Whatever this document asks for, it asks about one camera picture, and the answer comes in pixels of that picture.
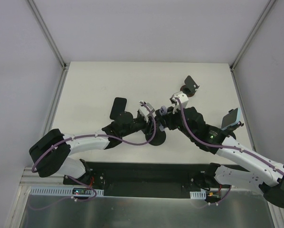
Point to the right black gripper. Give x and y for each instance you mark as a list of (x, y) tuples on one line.
[(165, 118)]

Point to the black smartphone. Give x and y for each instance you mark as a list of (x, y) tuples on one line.
[(118, 107)]

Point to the black round-base phone stand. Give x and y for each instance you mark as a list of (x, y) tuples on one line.
[(157, 139)]

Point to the brown-base black phone stand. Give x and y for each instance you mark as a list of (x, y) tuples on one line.
[(190, 87)]

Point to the lavender case smartphone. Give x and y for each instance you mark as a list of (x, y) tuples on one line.
[(160, 113)]

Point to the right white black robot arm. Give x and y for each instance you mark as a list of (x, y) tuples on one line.
[(260, 174)]

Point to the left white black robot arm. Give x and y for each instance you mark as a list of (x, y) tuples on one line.
[(52, 153)]

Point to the light blue case smartphone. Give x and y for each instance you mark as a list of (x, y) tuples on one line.
[(231, 119)]

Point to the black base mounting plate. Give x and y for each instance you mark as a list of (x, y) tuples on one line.
[(149, 180)]

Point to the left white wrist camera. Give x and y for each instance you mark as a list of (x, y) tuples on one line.
[(145, 110)]

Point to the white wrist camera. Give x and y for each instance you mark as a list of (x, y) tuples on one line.
[(145, 110), (177, 99)]

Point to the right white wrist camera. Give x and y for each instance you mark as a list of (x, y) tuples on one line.
[(177, 99)]

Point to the right white cable duct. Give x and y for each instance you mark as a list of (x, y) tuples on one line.
[(198, 195)]

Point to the white cable duct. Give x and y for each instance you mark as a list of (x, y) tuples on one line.
[(65, 191), (198, 195)]

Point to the left aluminium frame post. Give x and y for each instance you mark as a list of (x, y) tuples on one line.
[(45, 31)]

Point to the aluminium frame post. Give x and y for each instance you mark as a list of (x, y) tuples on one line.
[(45, 31), (253, 32)]

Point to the front aluminium frame rail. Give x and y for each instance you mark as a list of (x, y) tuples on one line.
[(25, 177)]

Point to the left white cable duct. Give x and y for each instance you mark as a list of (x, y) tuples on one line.
[(65, 191)]

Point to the right aluminium frame post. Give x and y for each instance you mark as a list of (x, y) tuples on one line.
[(253, 32)]

